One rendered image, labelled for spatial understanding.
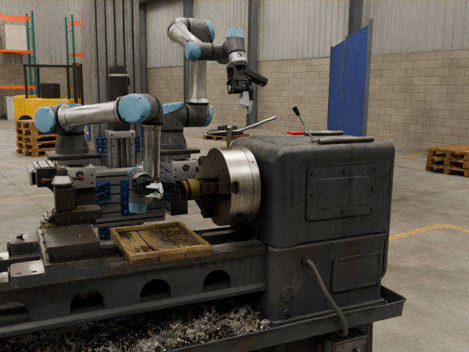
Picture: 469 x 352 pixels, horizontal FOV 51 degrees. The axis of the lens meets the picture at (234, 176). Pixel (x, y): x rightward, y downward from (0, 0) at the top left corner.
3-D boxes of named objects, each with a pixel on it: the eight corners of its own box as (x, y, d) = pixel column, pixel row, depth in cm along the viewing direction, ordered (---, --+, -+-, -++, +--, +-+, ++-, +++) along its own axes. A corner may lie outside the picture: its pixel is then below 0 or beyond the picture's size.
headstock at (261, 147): (331, 207, 254) (334, 132, 247) (396, 232, 211) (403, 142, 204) (225, 219, 229) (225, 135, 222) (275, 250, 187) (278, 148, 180)
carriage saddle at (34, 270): (87, 235, 202) (87, 221, 201) (108, 274, 160) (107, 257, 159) (8, 244, 190) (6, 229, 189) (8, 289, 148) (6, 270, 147)
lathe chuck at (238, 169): (219, 209, 218) (222, 139, 209) (250, 235, 190) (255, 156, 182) (200, 211, 214) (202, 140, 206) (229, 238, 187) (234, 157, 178)
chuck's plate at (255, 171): (226, 208, 219) (230, 139, 211) (258, 234, 192) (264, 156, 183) (219, 209, 218) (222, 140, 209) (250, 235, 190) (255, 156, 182)
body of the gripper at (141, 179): (138, 198, 188) (131, 191, 199) (160, 198, 192) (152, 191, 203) (138, 179, 187) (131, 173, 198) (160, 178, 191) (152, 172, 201)
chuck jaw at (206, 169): (218, 182, 201) (211, 157, 206) (222, 176, 197) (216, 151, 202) (193, 184, 196) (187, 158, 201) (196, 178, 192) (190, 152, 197)
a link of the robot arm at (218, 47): (205, 48, 217) (214, 38, 207) (229, 49, 222) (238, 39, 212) (207, 65, 216) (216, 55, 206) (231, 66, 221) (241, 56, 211)
